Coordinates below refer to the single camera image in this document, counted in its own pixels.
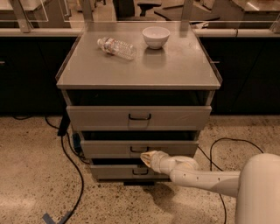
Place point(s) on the blue power adapter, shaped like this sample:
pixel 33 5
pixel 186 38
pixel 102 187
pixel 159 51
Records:
pixel 76 143

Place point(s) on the grey top drawer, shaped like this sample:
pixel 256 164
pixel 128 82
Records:
pixel 138 117

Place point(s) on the grey bottom drawer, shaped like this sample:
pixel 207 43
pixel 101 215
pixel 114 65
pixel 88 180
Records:
pixel 123 169

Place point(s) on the grey drawer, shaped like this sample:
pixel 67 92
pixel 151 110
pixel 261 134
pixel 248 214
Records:
pixel 123 169
pixel 138 117
pixel 133 148

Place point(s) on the black office chair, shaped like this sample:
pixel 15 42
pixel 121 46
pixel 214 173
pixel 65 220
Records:
pixel 125 9

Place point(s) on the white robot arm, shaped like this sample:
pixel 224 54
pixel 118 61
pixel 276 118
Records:
pixel 256 186

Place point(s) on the grey drawer cabinet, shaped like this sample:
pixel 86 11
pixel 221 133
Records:
pixel 178 74

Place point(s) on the blue tape on floor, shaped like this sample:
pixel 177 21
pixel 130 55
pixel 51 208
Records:
pixel 48 219

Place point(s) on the white counter rail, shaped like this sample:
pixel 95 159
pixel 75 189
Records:
pixel 208 33

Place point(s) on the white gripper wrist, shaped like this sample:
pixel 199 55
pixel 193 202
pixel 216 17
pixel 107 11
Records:
pixel 157 163

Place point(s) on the white ceramic bowl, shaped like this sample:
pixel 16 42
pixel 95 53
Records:
pixel 155 36

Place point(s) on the clear plastic water bottle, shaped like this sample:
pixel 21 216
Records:
pixel 118 48

